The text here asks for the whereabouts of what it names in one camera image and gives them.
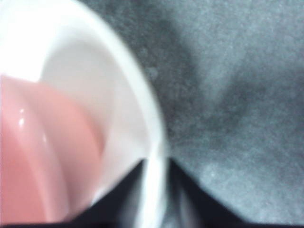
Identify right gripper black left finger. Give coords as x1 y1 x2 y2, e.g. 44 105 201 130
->
71 158 146 224

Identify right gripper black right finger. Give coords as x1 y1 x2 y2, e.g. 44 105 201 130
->
166 158 248 224

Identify red ribbed bowl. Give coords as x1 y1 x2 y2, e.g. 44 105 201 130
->
0 73 106 223

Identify white round plate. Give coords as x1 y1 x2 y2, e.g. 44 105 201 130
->
0 0 171 225

